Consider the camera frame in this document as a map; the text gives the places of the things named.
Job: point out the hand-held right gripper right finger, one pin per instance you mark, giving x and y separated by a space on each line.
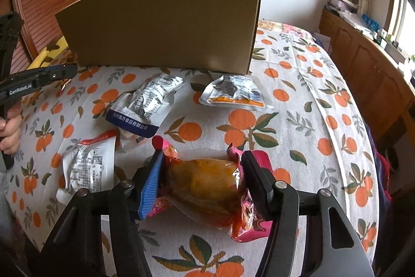
256 181

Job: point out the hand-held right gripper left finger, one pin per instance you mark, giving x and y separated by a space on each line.
150 187

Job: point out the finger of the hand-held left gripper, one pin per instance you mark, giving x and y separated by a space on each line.
61 72

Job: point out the pink snack packet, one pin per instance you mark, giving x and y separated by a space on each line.
201 186

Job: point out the brown cardboard box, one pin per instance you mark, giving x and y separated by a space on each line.
162 24

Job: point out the person's left hand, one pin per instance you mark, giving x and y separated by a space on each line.
11 131

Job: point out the yellow plush toy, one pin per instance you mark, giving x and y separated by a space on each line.
42 56

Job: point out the orange print bedsheet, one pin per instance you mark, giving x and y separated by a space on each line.
291 134

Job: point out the white packet with red edge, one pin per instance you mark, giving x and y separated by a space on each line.
87 163

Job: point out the silver packet with blue label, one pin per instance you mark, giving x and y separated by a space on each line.
146 101

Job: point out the silver packet with clear window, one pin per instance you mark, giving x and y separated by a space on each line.
233 88

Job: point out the dark blue blanket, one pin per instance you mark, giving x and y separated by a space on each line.
382 199

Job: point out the black trash bin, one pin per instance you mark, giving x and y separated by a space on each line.
392 158

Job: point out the white paper bag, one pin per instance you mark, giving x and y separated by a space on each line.
321 41

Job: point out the wooden cabinet counter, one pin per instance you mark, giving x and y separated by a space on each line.
363 66

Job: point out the clear plastic bag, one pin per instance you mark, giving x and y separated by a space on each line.
350 19

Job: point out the row of blue bottles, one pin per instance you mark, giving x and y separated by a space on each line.
370 22

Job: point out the stack of boxes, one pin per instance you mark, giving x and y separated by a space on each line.
340 2

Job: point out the window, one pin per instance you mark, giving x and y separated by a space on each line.
403 24

